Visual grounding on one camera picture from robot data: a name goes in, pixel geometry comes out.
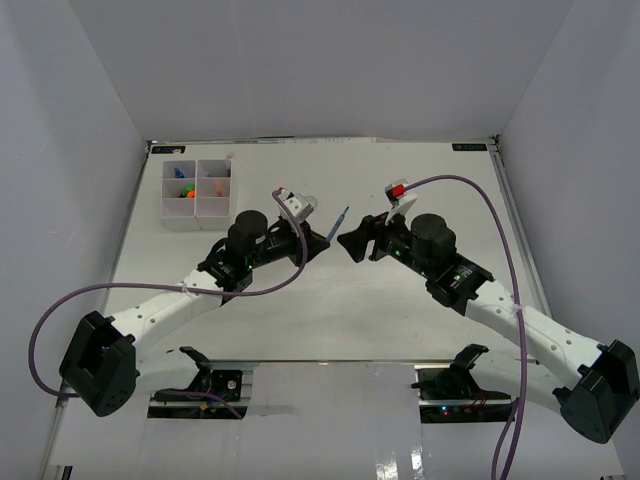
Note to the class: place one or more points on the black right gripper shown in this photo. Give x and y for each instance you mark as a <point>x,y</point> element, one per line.
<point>370,229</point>

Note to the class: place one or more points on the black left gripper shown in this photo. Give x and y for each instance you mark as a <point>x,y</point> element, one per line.
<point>315,243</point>

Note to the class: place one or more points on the light blue pen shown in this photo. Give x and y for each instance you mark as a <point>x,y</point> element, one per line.
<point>335,227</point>

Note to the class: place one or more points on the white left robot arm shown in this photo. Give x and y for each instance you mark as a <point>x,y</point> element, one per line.
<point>108,359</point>

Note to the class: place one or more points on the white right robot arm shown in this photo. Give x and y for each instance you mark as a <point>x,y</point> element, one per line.
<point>592,385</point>

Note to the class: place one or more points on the white compartment organizer box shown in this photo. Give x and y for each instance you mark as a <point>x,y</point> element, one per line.
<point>206,211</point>

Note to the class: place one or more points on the black logo label left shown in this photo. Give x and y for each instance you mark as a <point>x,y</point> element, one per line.
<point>167,149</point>

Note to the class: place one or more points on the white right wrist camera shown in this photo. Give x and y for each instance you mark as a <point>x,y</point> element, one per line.
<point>400,198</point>

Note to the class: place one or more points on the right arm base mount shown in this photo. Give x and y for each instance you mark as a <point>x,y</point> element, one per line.
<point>449,394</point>

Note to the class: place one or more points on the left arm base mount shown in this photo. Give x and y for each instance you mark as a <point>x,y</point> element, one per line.
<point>215,387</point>

